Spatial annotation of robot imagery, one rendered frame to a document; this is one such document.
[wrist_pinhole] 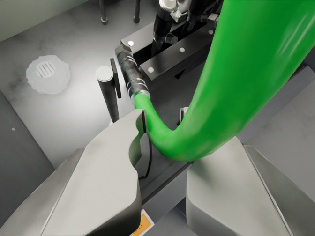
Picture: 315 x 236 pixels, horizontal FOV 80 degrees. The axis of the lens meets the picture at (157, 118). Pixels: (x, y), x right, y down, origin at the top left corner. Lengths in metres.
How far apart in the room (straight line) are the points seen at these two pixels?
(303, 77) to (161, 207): 0.44
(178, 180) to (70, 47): 0.43
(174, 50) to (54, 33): 0.34
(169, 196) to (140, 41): 0.30
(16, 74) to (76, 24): 0.20
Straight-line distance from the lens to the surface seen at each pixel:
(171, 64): 0.38
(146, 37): 0.40
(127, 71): 0.19
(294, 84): 0.55
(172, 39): 0.33
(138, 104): 0.15
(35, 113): 0.53
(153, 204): 0.37
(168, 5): 0.30
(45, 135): 0.52
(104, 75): 0.19
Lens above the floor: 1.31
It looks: 75 degrees down
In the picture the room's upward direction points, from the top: 39 degrees clockwise
